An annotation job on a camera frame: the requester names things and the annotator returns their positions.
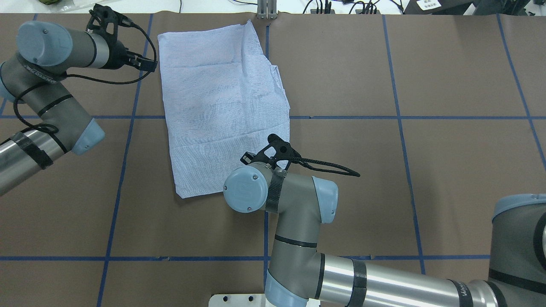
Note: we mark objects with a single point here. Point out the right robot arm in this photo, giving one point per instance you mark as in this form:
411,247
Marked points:
298,272

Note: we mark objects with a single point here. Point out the black box with label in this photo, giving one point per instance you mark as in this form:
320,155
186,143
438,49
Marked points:
437,7

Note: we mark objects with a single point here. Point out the aluminium profile post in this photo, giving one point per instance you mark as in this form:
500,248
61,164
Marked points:
267,9

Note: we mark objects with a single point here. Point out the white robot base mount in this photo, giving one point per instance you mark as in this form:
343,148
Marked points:
238,300

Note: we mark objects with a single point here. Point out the green folded cloth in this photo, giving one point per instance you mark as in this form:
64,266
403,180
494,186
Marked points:
51,2

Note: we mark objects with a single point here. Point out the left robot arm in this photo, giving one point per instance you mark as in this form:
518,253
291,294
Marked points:
55,123

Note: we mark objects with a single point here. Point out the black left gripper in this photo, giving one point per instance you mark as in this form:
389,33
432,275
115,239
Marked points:
116,57

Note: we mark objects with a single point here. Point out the light blue striped shirt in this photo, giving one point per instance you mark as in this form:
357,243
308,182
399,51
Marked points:
222,97

